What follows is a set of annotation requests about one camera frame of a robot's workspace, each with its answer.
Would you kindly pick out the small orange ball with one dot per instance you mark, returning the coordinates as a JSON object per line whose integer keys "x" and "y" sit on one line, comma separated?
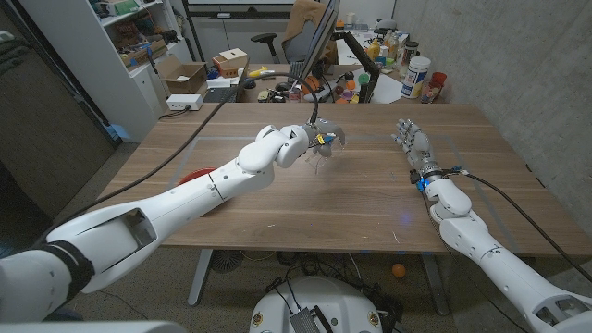
{"x": 398, "y": 270}

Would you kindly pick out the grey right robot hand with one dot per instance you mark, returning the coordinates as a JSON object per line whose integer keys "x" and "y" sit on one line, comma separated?
{"x": 418, "y": 145}

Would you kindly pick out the black laptop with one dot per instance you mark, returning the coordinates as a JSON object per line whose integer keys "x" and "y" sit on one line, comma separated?
{"x": 222, "y": 94}

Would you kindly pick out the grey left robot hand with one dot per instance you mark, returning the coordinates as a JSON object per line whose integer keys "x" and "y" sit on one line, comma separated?
{"x": 326, "y": 131}

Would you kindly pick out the white game controller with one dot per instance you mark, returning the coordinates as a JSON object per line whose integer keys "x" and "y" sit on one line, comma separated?
{"x": 319, "y": 97}

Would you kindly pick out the grey office chair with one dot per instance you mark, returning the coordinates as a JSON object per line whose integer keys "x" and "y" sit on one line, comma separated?
{"x": 300, "y": 46}

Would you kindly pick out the round grey grille disc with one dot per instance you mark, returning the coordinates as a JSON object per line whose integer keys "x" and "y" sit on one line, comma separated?
{"x": 226, "y": 260}

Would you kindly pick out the small wooden box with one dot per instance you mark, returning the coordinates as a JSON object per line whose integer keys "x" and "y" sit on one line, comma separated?
{"x": 231, "y": 60}

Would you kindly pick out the clear frame glasses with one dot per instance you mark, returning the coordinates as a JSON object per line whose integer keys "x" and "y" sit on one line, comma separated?
{"x": 318, "y": 163}

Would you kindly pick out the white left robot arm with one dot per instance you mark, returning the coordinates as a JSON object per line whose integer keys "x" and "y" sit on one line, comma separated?
{"x": 185, "y": 203}

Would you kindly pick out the red bowl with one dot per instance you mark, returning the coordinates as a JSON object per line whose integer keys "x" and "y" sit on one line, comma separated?
{"x": 196, "y": 175}

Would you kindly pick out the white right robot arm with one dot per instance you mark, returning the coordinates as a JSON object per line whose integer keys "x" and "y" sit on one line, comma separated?
{"x": 476, "y": 236}

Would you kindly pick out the wooden desk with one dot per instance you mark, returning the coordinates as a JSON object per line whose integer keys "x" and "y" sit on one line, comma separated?
{"x": 277, "y": 81}

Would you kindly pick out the black computer monitor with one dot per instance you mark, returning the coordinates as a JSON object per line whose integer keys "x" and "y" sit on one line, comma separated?
{"x": 319, "y": 41}

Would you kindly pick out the orange toy basketball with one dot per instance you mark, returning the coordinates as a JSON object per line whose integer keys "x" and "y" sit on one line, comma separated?
{"x": 309, "y": 87}

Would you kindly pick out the white shelf unit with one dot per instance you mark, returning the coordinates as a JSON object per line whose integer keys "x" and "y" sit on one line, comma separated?
{"x": 92, "y": 69}

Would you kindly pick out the yellow toy banana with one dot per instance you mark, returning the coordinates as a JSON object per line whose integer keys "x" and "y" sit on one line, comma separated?
{"x": 258, "y": 71}

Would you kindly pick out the tan jacket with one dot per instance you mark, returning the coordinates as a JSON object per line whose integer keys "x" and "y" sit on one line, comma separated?
{"x": 303, "y": 14}

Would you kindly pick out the person in dark trousers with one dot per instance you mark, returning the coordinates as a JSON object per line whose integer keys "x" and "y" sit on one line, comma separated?
{"x": 16, "y": 213}

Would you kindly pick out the open cardboard box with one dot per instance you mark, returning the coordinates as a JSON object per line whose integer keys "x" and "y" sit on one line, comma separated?
{"x": 185, "y": 81}

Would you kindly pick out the white power box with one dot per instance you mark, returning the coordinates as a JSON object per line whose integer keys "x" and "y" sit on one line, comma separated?
{"x": 185, "y": 102}

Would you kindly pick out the white canister blue label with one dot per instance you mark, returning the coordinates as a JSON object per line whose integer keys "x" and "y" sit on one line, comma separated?
{"x": 415, "y": 78}

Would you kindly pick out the white paper sheet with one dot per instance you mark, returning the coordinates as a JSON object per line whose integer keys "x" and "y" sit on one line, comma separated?
{"x": 388, "y": 90}

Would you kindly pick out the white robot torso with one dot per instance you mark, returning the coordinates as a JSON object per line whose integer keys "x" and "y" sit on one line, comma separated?
{"x": 333, "y": 300}

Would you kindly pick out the grey metal table leg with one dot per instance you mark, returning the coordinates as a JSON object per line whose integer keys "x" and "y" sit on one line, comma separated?
{"x": 200, "y": 277}
{"x": 435, "y": 284}

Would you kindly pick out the yellow bottle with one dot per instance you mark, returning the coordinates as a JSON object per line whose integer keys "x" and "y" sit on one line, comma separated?
{"x": 373, "y": 50}

